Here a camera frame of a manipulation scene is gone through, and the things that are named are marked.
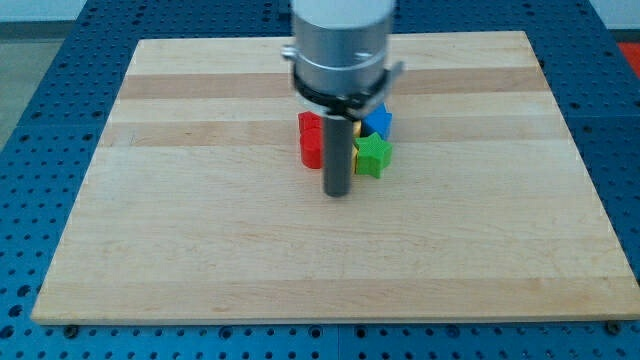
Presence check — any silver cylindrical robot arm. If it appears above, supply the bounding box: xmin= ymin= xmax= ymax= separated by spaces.
xmin=281 ymin=0 xmax=405 ymax=120

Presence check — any red block behind circle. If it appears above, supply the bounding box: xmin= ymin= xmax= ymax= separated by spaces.
xmin=297 ymin=111 xmax=322 ymax=134

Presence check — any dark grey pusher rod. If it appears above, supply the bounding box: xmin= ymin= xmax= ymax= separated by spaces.
xmin=322 ymin=115 xmax=353 ymax=197

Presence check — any green star block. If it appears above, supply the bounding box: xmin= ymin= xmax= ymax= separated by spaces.
xmin=355 ymin=132 xmax=393 ymax=178

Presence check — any yellow block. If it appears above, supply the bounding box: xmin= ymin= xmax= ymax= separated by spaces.
xmin=351 ymin=120 xmax=362 ymax=174

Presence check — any blue block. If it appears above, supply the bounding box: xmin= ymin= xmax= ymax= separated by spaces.
xmin=361 ymin=103 xmax=393 ymax=140

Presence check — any wooden board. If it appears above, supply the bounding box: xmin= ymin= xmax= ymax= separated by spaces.
xmin=31 ymin=31 xmax=639 ymax=325

